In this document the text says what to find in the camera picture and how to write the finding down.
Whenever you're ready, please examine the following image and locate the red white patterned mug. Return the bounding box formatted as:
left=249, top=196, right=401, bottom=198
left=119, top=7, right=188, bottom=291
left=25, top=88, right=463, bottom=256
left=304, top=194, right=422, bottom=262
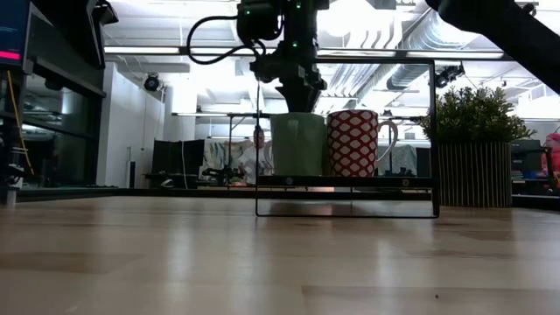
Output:
left=326, top=108, right=400, bottom=179

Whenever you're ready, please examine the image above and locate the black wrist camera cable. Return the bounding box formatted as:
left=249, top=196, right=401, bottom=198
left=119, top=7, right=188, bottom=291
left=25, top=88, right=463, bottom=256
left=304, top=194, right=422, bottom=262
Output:
left=185, top=15, right=266, bottom=67

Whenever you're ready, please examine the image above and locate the orange yellow cable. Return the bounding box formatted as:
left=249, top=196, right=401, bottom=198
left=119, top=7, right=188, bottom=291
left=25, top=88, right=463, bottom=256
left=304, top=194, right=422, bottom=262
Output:
left=6, top=71, right=35, bottom=175

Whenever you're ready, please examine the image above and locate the computer monitor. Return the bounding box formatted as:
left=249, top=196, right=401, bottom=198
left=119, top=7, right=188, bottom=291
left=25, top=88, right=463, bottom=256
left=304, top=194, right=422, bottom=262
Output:
left=0, top=0, right=32, bottom=74

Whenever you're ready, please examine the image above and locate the person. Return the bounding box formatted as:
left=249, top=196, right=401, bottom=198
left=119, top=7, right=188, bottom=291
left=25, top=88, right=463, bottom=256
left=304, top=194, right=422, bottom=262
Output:
left=238, top=125, right=271, bottom=186

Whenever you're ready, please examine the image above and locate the potted plant striped pot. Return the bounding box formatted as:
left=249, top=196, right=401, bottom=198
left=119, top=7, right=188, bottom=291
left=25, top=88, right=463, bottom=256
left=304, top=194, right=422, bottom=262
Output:
left=418, top=85, right=538, bottom=209

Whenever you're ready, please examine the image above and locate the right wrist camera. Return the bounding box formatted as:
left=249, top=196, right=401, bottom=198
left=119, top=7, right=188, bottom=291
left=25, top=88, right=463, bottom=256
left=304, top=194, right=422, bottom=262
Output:
left=235, top=0, right=285, bottom=44

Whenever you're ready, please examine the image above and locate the silver ceiling duct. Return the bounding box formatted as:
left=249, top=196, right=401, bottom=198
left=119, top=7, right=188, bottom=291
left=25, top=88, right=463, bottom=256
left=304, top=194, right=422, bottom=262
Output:
left=327, top=8, right=504, bottom=91

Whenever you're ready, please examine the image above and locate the green ceramic mug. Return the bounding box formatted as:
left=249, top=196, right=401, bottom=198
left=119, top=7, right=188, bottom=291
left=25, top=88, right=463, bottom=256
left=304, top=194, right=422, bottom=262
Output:
left=269, top=112, right=328, bottom=178

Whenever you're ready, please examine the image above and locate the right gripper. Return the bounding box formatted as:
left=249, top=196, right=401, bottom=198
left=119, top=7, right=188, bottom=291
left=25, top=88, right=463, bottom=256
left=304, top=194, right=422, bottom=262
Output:
left=248, top=41, right=329, bottom=114

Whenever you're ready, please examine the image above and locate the long ceiling light strip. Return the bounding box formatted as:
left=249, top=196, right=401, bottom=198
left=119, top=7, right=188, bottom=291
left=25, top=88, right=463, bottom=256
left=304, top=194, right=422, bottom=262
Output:
left=190, top=46, right=277, bottom=56
left=404, top=51, right=504, bottom=60
left=317, top=48, right=397, bottom=58
left=103, top=45, right=180, bottom=55

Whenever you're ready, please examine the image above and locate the black table frame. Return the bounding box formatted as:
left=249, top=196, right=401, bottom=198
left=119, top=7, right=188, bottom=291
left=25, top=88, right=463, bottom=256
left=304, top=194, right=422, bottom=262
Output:
left=12, top=185, right=560, bottom=210

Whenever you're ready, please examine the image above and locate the black background screen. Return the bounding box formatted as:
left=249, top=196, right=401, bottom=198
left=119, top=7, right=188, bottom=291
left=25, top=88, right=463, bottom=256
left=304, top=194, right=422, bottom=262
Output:
left=151, top=138, right=206, bottom=177

